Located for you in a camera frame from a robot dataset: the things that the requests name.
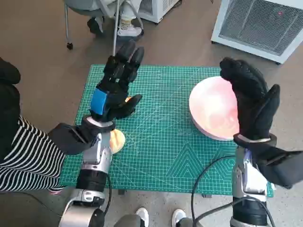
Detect right robot hand black glove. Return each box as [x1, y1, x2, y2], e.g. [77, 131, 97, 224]
[219, 57, 281, 141]

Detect left robot hand blue tape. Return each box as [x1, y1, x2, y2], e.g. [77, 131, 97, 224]
[89, 39, 145, 122]

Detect pink bowl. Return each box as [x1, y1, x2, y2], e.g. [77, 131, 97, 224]
[188, 76, 240, 142]

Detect round toy bread bun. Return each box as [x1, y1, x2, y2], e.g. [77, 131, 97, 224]
[110, 129, 126, 155]

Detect silver metal pole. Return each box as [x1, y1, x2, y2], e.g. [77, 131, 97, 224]
[112, 0, 124, 57]

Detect person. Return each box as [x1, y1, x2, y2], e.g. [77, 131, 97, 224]
[113, 207, 193, 227]
[0, 58, 66, 193]
[87, 0, 144, 38]

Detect green cutting mat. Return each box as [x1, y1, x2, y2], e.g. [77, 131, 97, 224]
[59, 65, 276, 197]

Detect white cabinet with mesh panel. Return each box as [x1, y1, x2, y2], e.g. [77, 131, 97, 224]
[210, 0, 303, 64]

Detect grey wheeled chair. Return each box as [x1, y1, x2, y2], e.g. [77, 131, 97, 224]
[63, 0, 145, 50]

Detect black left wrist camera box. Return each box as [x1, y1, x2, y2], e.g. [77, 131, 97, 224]
[48, 122, 95, 156]

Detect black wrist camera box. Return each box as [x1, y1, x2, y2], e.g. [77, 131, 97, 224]
[255, 144, 303, 189]
[48, 122, 95, 156]

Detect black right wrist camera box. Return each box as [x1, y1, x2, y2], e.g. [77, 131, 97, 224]
[255, 144, 303, 189]

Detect black cable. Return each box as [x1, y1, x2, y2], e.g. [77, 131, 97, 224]
[190, 155, 237, 227]
[196, 197, 276, 227]
[101, 175, 112, 216]

